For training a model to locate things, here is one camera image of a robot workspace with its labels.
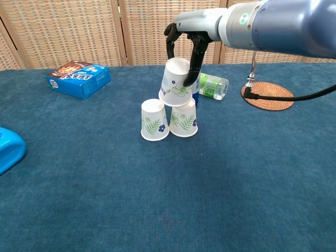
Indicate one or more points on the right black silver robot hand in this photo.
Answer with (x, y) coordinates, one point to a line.
(199, 23)

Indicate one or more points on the white paper cup green flower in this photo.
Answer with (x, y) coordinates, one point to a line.
(173, 78)

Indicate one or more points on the white paper cup fern print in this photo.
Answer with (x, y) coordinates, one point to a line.
(183, 120)
(155, 118)

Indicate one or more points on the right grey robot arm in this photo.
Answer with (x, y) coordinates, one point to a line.
(288, 23)

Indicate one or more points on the clear bottle green label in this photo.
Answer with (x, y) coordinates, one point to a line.
(212, 86)

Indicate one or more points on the blue silver drink can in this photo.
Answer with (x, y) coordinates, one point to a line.
(195, 97)

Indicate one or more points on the round woven rattan coaster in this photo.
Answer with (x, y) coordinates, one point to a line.
(273, 90)

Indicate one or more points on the blue brown snack box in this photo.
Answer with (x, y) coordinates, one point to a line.
(78, 81)

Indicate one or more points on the blue felt table cover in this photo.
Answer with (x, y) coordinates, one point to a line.
(78, 197)

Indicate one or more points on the blue detergent bottle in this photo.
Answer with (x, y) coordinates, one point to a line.
(10, 152)

